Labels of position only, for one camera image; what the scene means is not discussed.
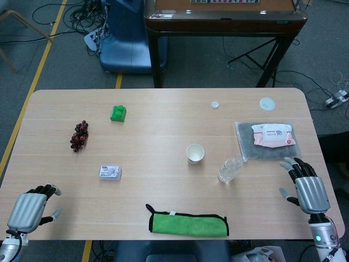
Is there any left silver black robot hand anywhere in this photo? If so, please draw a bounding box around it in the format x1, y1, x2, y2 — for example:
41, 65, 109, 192
7, 184, 63, 234

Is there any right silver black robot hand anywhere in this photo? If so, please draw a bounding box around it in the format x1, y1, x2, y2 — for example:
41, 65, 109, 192
279, 157, 332, 215

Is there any transparent plastic bottle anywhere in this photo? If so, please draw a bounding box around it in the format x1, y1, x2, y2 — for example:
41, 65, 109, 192
217, 156, 245, 184

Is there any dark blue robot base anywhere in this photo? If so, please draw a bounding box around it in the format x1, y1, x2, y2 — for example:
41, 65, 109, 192
113, 240, 231, 262

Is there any white paper cup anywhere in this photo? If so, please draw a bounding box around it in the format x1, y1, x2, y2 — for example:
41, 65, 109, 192
185, 144, 205, 165

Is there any black bag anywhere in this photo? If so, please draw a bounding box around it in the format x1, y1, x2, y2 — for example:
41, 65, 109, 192
317, 132, 349, 164

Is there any pink wet wipes pack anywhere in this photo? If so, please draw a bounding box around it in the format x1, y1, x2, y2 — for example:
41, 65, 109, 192
251, 123, 296, 148

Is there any white plastic bag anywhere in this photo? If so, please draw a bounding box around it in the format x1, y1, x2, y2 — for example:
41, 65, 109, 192
231, 245, 286, 262

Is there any grey zip bag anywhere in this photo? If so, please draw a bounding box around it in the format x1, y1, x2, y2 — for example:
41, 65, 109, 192
234, 121, 303, 162

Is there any dark red grape bunch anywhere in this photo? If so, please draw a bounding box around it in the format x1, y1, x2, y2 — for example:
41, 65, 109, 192
69, 119, 89, 153

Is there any clear box with purple label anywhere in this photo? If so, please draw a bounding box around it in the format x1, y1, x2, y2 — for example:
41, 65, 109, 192
98, 164, 123, 181

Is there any grey power strip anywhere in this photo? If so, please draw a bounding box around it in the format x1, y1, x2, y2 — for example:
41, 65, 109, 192
323, 90, 349, 109

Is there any white round lid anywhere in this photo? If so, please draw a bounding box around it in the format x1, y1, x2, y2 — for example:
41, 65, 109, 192
259, 97, 276, 112

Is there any green cloth with black trim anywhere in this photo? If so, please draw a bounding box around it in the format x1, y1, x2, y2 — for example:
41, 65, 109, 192
145, 203, 230, 237

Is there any green toy building block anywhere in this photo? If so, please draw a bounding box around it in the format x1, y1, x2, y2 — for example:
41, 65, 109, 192
110, 105, 128, 123

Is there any white power strip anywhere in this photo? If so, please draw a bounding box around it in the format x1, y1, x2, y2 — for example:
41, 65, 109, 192
83, 27, 106, 52

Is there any brown mahjong table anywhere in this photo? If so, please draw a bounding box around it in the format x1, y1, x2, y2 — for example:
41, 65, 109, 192
143, 0, 308, 88

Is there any chair with wooden legs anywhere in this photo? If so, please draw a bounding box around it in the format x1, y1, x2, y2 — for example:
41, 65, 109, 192
0, 9, 54, 74

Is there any blue machine base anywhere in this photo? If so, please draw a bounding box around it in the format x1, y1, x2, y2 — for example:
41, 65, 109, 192
99, 0, 169, 75

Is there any black floor cable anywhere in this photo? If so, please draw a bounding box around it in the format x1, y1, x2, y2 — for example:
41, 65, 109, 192
275, 70, 338, 111

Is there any black cable bundle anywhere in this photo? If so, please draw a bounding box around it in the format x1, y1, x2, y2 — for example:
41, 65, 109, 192
32, 0, 110, 38

